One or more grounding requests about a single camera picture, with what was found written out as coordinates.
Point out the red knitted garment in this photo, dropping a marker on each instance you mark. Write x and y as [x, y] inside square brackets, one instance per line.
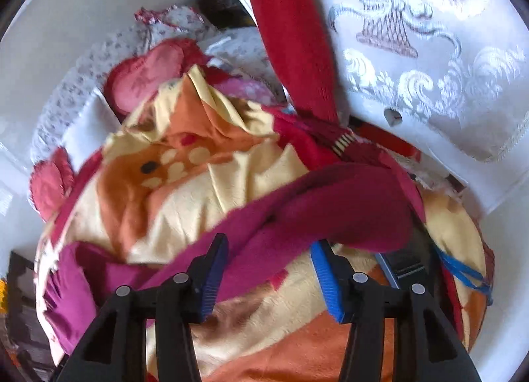
[285, 35]

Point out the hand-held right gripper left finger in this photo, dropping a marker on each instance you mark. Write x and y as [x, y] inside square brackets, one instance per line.
[213, 272]

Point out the white pillow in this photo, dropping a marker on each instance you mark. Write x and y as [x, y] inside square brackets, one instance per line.
[89, 126]

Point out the dark wooden side table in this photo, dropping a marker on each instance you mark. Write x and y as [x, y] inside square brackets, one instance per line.
[24, 324]

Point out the red heart-shaped pillow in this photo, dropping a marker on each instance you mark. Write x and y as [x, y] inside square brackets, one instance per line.
[47, 188]
[144, 76]

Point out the maroon knitted sweater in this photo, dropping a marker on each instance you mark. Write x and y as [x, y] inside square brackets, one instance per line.
[330, 204]

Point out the white brocade chair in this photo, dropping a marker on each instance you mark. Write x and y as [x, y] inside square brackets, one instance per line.
[413, 35]

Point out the floral bedding roll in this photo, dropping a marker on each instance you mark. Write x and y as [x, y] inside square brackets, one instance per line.
[182, 22]

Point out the dark carved wooden headboard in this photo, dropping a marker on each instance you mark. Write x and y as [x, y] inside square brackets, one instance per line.
[219, 6]

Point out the orange and yellow printed blanket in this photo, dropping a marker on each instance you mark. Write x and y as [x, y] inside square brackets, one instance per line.
[165, 208]

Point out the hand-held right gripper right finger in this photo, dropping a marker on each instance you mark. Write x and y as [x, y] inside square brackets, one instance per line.
[328, 283]

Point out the yellow plastic basket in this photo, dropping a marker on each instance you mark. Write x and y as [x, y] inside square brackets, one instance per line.
[2, 295]

